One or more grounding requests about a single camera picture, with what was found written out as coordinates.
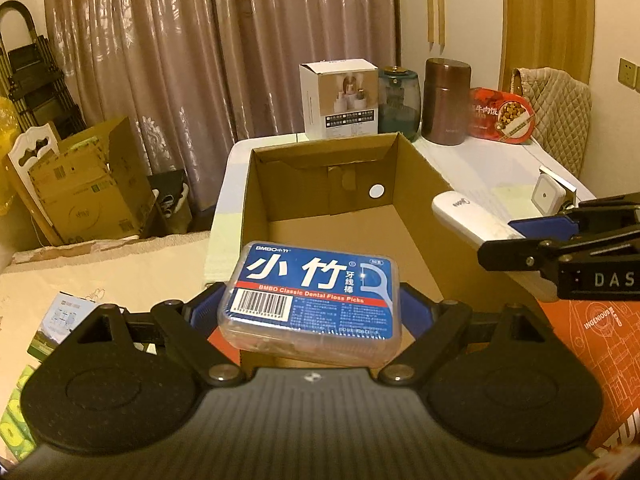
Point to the white square night light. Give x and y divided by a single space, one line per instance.
546 190

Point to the beige quilted bag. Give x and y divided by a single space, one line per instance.
560 115

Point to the blue label floss picks box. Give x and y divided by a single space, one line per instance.
310 290

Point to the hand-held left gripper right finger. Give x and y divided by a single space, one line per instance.
412 306

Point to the white wooden chair back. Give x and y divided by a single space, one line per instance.
32 147

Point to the brown metal canister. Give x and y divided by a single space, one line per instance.
446 102

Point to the green printed packets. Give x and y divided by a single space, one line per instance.
15 420

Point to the yellow plastic bag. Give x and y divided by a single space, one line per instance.
6 145

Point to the white remote control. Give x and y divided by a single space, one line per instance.
465 215

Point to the beige wall socket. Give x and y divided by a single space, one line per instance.
627 74

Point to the mauve patterned curtain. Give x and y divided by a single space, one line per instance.
310 20
135 50

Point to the red food tray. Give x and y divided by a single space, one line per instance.
500 117

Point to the printed cardboard shipping box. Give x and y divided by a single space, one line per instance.
85 190

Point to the teal glass jar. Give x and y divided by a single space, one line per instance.
400 105

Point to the black folding ladder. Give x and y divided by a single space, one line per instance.
35 80

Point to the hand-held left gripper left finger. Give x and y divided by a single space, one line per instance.
207 306

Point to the landscape print milk carton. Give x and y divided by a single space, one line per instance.
60 325

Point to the black waste bin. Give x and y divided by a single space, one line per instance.
172 205

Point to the large orange flat box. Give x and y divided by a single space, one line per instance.
600 340

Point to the brown cardboard box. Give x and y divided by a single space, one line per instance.
325 240

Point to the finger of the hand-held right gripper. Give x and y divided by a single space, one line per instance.
545 225
520 255

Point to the white product carton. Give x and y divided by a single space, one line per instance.
340 100

